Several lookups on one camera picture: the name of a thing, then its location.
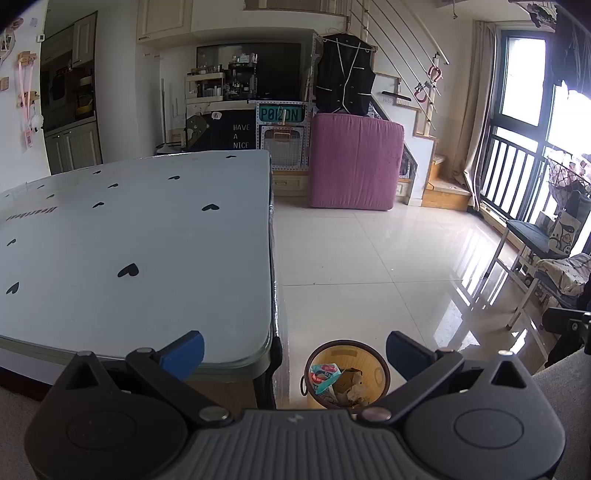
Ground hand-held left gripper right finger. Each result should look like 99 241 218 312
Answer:
357 330 540 428

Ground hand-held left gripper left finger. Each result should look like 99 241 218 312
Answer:
52 330 236 428

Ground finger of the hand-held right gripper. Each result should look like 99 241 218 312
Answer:
542 307 591 336

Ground yellow waste bin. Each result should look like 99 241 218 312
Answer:
300 339 393 412

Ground clear blue plastic packaging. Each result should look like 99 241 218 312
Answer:
309 362 343 396

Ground patterned blanket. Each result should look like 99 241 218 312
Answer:
535 252 591 296

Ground grey fabric seat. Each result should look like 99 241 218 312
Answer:
0 348 591 480

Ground cat print cushion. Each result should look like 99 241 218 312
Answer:
547 212 584 257

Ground white chair with dark cushion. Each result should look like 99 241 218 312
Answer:
484 219 591 331

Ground black balcony railing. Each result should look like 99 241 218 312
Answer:
479 124 591 232

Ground wooden stairs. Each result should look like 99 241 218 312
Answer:
370 71 474 211

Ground pink mattress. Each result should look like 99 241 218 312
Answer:
308 112 406 212

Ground beige curtain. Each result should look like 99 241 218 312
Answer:
464 20 500 211

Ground black letter signboard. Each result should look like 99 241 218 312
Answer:
185 109 260 152

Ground cream kitchen base cabinet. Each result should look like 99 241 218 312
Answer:
43 122 103 176

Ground teal sign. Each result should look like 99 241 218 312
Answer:
256 104 306 125

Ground hanging dark clothes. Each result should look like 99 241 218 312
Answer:
551 18 591 98

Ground white shelf rack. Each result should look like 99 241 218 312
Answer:
184 71 227 103

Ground built-in black oven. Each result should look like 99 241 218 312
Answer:
40 69 77 133

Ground black vest with white trim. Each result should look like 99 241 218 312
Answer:
313 32 376 116

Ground metal stair railing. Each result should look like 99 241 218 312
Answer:
350 0 451 135

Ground wire basket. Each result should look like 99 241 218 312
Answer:
547 156 591 190

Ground pink lanyard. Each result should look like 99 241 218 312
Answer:
17 51 45 149

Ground cream kitchen wall cabinet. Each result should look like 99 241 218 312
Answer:
71 13 99 68

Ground wall photo collage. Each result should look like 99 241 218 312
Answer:
0 18 23 64

